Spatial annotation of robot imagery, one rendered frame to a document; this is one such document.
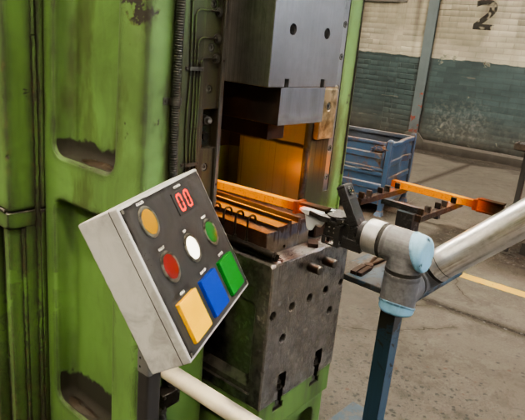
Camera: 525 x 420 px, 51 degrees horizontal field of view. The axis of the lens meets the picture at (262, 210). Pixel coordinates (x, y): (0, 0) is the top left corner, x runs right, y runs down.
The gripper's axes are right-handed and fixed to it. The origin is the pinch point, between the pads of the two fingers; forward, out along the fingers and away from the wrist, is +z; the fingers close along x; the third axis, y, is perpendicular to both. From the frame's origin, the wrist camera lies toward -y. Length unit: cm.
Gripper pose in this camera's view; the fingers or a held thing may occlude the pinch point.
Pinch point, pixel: (306, 206)
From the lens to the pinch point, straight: 155.3
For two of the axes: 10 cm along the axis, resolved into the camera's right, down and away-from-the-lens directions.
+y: -1.0, 9.5, 3.0
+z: -7.6, -2.7, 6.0
